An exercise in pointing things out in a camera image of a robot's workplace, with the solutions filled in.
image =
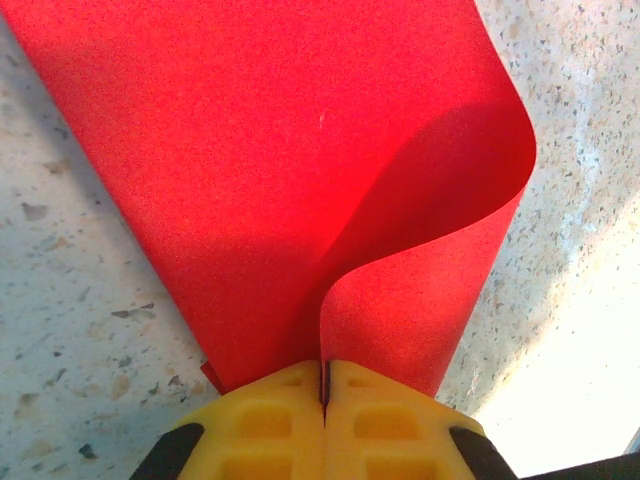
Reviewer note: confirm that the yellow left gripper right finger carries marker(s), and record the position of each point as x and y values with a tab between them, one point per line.
390	430

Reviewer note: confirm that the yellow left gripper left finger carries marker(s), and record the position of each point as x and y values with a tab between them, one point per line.
265	430

